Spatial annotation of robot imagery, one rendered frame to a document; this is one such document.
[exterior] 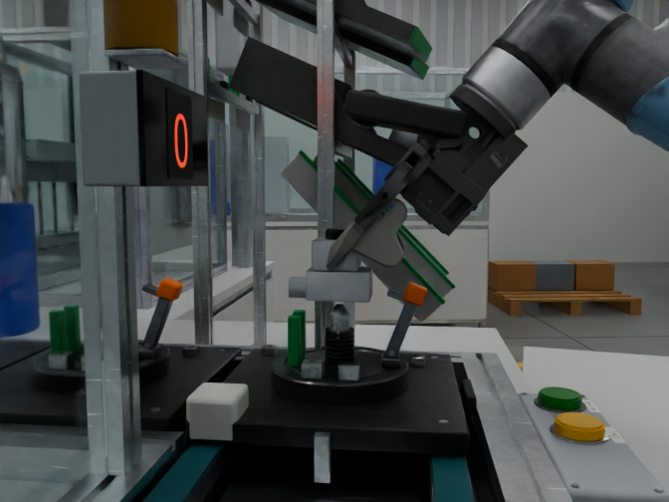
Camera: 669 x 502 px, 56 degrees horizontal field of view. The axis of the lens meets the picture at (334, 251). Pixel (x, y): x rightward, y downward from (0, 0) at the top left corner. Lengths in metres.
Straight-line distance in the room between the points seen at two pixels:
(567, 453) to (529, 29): 0.36
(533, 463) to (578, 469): 0.03
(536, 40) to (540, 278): 5.80
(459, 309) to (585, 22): 4.23
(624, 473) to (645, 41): 0.34
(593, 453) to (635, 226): 9.87
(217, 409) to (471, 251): 4.23
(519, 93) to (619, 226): 9.71
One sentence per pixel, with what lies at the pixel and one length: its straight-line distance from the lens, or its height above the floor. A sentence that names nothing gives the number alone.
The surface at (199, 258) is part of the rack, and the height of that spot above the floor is 1.07.
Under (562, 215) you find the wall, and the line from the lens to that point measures 9.91.
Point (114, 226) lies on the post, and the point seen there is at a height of 1.14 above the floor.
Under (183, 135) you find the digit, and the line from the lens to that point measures 0.47.
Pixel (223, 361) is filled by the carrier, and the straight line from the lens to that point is 0.74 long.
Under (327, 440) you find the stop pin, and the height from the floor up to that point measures 0.96.
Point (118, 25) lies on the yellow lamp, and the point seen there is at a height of 1.28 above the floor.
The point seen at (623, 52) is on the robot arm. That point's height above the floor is 1.28.
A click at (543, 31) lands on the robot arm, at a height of 1.30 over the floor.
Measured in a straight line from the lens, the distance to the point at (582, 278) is 6.53.
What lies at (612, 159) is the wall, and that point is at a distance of 10.20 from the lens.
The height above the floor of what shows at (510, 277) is 0.28.
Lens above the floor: 1.17
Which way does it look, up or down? 6 degrees down
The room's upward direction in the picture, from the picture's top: straight up
